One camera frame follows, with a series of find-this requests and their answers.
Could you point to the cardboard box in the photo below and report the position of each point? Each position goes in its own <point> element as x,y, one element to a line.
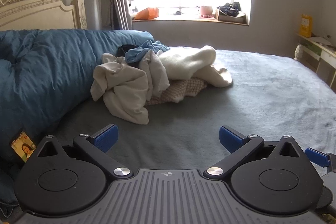
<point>232,18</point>

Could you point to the smartphone with lit screen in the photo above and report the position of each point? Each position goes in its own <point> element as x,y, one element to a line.
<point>23,146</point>

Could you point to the pink pot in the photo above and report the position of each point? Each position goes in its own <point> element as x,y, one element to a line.
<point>205,10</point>

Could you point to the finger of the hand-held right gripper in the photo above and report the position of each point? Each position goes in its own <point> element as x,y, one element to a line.
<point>316,156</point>

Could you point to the dark clothes heap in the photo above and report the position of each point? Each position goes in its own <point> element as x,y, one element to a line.
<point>229,8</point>

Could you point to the cream shelf desk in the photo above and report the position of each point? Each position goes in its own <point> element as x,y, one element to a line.
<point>324,53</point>

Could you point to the light grey shirt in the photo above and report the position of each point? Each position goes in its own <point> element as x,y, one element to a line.
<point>155,74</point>

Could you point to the grey fleece bed blanket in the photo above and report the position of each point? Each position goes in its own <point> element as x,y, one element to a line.
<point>236,95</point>

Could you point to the white sweatshirt with pink print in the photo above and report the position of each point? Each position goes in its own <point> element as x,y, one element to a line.
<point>123,90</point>

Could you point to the light blue garment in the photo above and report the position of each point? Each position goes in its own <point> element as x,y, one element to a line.
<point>139,52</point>

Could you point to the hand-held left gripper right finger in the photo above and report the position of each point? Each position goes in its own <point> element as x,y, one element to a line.
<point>232,138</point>

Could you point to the yellow box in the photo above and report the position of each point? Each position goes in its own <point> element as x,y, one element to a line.
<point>306,26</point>

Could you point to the pile of cream clothes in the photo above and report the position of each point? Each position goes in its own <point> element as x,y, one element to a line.
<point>189,61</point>

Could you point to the orange bag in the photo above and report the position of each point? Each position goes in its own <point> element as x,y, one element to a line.
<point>147,13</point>

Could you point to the black garment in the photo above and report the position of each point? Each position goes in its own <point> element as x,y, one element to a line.
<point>123,49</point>

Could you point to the blue duvet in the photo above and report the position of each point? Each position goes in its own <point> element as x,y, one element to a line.
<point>39,69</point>

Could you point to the cream bedpost finial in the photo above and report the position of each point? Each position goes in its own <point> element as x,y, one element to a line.
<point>299,52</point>

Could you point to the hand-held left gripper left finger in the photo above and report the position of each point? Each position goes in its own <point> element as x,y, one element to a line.
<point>106,138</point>

